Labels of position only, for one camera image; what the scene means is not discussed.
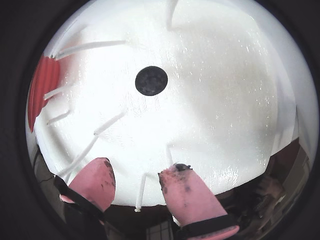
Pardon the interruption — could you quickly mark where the pink padded gripper finger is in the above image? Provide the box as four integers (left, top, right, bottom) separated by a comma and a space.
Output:
157, 163, 241, 240
53, 157, 116, 240

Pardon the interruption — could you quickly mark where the red collapsible cup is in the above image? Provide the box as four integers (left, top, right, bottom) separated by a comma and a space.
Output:
26, 56, 62, 133

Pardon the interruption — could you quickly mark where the operator hand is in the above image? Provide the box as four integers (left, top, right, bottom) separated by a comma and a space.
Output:
257, 178, 288, 201

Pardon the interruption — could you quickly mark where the white stick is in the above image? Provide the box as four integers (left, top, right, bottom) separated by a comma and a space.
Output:
166, 147, 175, 167
57, 133, 99, 177
43, 87, 65, 99
166, 0, 180, 30
134, 173, 148, 213
55, 40, 127, 58
46, 109, 71, 125
93, 111, 125, 136

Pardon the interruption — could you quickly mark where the white foam board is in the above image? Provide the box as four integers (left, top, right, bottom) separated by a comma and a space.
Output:
34, 0, 301, 208

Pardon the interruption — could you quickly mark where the blueberry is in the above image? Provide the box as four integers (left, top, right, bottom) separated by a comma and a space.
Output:
134, 65, 169, 97

